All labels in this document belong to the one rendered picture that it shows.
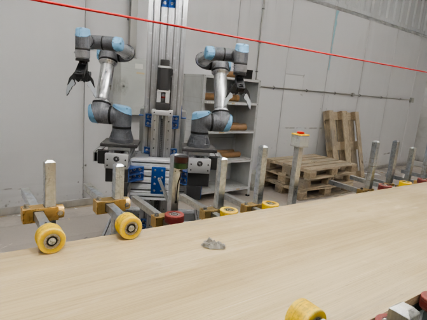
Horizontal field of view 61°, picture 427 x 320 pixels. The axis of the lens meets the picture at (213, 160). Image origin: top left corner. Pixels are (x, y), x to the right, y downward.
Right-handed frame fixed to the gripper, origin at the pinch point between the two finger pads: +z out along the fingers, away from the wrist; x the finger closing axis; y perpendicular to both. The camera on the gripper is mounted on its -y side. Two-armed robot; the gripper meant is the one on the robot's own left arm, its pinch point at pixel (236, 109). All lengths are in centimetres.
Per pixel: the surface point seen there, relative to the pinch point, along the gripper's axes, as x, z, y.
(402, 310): -2, 20, -155
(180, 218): 30, 42, -62
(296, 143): -31.0, 14.9, -15.8
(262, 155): -10.2, 20.0, -27.9
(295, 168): -32.5, 28.7, -14.8
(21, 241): 156, 132, 104
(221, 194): 11, 38, -39
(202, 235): 22, 42, -79
